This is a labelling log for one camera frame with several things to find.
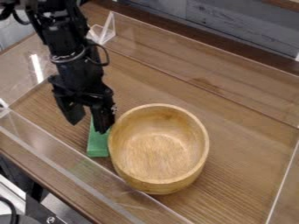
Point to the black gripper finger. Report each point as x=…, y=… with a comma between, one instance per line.
x=103, y=117
x=71, y=108

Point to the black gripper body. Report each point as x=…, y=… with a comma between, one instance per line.
x=80, y=76

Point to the green rectangular block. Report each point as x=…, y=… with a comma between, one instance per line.
x=98, y=143

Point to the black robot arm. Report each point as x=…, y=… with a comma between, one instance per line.
x=59, y=23

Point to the brown wooden bowl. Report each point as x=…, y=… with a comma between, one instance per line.
x=159, y=146

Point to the clear acrylic tray wall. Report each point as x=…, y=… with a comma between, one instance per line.
x=86, y=185

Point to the clear acrylic corner bracket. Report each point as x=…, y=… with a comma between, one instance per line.
x=102, y=33

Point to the black metal table frame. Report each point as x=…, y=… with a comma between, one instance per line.
x=27, y=199

